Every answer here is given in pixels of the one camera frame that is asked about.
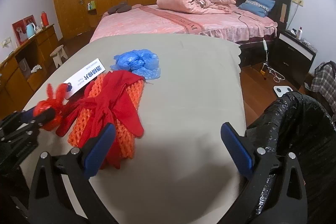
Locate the beige table cloth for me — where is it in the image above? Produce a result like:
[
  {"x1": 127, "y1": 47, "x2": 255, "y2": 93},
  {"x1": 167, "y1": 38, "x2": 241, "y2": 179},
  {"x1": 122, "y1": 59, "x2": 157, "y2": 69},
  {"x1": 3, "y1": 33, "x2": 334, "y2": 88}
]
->
[{"x1": 26, "y1": 34, "x2": 246, "y2": 223}]

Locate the wall power socket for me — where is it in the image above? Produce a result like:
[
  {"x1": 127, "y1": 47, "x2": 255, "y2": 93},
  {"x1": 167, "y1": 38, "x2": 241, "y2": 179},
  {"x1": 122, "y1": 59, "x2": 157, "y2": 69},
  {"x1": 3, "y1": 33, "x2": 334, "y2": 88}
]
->
[{"x1": 291, "y1": 0, "x2": 303, "y2": 6}]

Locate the orange foam net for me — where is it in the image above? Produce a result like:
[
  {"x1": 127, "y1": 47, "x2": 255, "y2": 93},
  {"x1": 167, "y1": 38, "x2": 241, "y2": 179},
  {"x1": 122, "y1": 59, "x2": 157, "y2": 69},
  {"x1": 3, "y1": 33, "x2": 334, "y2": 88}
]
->
[{"x1": 67, "y1": 73, "x2": 146, "y2": 160}]

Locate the white blue paper box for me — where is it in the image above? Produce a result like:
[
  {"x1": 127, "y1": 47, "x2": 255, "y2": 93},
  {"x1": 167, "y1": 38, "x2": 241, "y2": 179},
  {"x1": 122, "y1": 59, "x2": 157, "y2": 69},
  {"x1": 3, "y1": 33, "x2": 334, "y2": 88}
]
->
[{"x1": 64, "y1": 58, "x2": 105, "y2": 100}]

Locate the light blue kettle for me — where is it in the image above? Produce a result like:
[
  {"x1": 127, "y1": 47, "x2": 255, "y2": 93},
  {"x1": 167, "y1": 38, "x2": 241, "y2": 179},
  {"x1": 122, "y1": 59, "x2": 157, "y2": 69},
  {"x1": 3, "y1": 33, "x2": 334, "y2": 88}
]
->
[{"x1": 26, "y1": 22, "x2": 36, "y2": 39}]

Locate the white lotion bottle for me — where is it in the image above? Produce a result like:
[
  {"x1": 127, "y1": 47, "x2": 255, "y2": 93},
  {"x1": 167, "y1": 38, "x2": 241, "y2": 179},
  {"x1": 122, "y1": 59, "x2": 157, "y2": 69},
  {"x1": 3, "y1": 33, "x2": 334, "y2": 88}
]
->
[{"x1": 296, "y1": 27, "x2": 303, "y2": 40}]

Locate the wooden sideboard cabinet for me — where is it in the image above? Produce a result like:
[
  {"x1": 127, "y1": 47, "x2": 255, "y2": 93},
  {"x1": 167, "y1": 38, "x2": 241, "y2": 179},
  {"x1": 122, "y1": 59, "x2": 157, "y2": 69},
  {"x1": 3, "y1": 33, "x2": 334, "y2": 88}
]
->
[{"x1": 0, "y1": 25, "x2": 59, "y2": 118}]

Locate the black lined trash bin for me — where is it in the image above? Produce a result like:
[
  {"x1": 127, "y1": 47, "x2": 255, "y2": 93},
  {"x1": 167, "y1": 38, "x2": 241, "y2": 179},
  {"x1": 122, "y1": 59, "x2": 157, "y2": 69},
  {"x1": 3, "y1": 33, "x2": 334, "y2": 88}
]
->
[{"x1": 245, "y1": 92, "x2": 335, "y2": 223}]

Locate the brown neck pillow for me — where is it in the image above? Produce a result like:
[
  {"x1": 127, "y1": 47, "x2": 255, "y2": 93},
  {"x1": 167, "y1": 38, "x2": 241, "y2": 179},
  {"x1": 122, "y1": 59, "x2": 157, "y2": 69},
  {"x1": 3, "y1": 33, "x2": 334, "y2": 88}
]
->
[{"x1": 107, "y1": 2, "x2": 131, "y2": 15}]

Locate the blue plastic bag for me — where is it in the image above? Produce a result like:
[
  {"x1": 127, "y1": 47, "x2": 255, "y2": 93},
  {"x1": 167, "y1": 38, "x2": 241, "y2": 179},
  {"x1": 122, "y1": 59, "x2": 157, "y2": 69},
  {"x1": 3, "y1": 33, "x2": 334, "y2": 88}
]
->
[{"x1": 110, "y1": 49, "x2": 161, "y2": 80}]

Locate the blue pillow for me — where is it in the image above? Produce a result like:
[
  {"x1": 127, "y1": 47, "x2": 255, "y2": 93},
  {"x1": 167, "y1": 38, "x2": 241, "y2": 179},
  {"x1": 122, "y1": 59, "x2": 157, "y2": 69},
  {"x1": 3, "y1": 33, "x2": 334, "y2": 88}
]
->
[{"x1": 238, "y1": 0, "x2": 276, "y2": 18}]

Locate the plaid covered chair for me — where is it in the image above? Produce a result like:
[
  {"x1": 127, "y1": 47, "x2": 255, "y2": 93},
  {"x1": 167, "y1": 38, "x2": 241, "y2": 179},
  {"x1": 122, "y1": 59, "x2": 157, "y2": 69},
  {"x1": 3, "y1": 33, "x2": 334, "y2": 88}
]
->
[{"x1": 311, "y1": 61, "x2": 336, "y2": 113}]

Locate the red plastic bag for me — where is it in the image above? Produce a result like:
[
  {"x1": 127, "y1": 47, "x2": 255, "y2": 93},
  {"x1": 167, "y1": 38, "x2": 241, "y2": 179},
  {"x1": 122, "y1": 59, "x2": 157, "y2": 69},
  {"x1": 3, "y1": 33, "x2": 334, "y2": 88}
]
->
[{"x1": 33, "y1": 83, "x2": 68, "y2": 131}]

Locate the pink covered bed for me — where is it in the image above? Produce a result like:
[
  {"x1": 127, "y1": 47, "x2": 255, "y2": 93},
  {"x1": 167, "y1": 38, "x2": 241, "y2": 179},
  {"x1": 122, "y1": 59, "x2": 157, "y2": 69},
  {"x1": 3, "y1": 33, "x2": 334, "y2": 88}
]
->
[{"x1": 91, "y1": 5, "x2": 277, "y2": 43}]

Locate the white cable with controller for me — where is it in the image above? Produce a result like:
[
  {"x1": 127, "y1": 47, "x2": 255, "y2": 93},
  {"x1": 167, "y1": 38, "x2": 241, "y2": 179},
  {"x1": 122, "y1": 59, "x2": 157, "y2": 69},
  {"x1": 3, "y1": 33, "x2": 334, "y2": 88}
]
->
[{"x1": 237, "y1": 12, "x2": 287, "y2": 83}]

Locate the red thermos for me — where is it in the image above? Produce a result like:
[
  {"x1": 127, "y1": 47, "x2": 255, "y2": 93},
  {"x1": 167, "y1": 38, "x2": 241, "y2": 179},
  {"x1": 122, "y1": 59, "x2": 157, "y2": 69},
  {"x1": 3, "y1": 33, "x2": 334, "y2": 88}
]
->
[{"x1": 41, "y1": 11, "x2": 50, "y2": 27}]

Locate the folded pink quilt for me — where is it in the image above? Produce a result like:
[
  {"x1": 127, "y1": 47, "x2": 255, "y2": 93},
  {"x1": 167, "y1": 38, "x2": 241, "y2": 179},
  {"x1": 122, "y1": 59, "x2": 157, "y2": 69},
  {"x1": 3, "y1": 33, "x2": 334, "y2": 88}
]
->
[{"x1": 157, "y1": 0, "x2": 236, "y2": 15}]

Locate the black white nightstand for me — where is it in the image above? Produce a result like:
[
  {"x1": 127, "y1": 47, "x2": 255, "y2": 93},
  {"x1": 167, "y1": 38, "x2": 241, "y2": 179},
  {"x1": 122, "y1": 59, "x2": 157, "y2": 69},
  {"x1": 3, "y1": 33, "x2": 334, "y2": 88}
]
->
[{"x1": 269, "y1": 31, "x2": 316, "y2": 89}]

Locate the red picture frame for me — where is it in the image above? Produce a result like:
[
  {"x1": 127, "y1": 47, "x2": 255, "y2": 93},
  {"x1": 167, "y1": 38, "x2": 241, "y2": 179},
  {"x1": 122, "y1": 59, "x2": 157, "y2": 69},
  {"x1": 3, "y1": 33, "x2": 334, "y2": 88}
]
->
[{"x1": 12, "y1": 15, "x2": 36, "y2": 46}]

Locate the red knit glove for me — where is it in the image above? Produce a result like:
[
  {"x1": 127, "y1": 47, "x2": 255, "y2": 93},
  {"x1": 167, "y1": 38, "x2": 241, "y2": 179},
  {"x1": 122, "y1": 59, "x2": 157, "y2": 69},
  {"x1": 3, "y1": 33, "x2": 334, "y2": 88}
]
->
[{"x1": 56, "y1": 71, "x2": 145, "y2": 169}]

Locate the small white stool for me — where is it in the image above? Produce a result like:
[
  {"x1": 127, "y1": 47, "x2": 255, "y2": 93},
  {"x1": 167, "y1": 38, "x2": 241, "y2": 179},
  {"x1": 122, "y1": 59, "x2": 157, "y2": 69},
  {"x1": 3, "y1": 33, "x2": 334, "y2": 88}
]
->
[{"x1": 50, "y1": 45, "x2": 68, "y2": 68}]

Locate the white cloth in cabinet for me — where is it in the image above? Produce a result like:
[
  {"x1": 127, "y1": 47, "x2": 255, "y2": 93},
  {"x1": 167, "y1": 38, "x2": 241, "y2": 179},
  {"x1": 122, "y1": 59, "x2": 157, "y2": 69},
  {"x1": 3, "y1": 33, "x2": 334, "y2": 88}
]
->
[{"x1": 31, "y1": 64, "x2": 42, "y2": 74}]

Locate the white bathroom scale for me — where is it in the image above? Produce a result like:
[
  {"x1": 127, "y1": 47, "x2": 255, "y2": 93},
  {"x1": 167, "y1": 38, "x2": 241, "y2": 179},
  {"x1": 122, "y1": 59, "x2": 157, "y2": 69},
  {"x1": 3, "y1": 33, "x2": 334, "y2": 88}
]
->
[{"x1": 273, "y1": 85, "x2": 293, "y2": 98}]

